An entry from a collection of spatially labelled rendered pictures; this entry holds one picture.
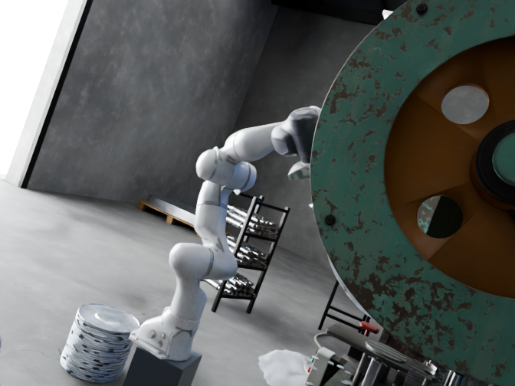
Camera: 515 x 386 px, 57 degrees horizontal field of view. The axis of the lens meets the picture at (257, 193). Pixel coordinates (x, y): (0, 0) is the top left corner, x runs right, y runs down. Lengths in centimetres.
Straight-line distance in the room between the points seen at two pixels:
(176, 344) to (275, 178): 721
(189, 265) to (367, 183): 76
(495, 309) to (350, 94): 51
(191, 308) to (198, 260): 17
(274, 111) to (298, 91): 57
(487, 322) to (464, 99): 750
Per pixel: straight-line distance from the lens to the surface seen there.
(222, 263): 165
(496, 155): 95
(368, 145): 104
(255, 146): 149
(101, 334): 229
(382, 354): 145
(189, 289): 163
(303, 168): 127
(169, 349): 169
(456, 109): 837
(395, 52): 108
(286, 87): 907
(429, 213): 280
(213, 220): 164
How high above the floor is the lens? 114
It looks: 3 degrees down
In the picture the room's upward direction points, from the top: 21 degrees clockwise
